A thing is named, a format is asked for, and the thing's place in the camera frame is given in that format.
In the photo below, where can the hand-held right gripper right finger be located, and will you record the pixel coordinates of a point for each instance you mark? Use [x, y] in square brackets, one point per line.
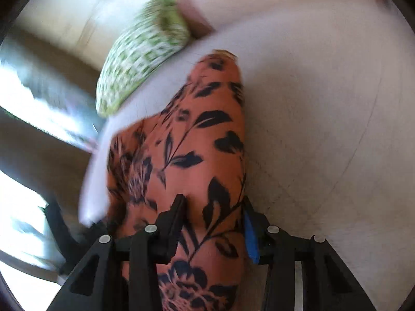
[251, 239]

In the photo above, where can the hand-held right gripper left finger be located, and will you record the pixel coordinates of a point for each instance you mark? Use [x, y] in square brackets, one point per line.
[173, 223]

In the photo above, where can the orange black floral garment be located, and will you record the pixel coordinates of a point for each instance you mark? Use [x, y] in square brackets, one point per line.
[201, 155]

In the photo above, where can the pink sofa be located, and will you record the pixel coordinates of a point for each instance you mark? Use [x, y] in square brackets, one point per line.
[324, 103]

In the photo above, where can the green white checked pillow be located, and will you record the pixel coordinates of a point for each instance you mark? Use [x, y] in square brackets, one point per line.
[142, 58]

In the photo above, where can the glass window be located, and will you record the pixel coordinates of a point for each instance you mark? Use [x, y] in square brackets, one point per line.
[39, 103]

